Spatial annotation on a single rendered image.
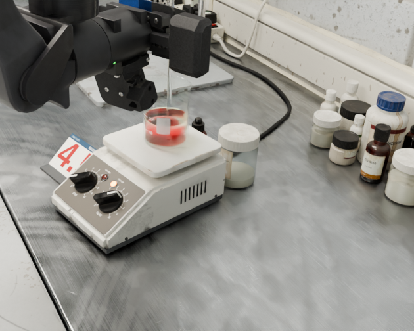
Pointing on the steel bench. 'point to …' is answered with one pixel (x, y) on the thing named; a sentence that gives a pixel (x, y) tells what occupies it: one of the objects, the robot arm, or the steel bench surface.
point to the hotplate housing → (152, 199)
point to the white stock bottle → (398, 123)
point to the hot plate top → (154, 160)
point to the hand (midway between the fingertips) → (164, 20)
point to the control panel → (68, 192)
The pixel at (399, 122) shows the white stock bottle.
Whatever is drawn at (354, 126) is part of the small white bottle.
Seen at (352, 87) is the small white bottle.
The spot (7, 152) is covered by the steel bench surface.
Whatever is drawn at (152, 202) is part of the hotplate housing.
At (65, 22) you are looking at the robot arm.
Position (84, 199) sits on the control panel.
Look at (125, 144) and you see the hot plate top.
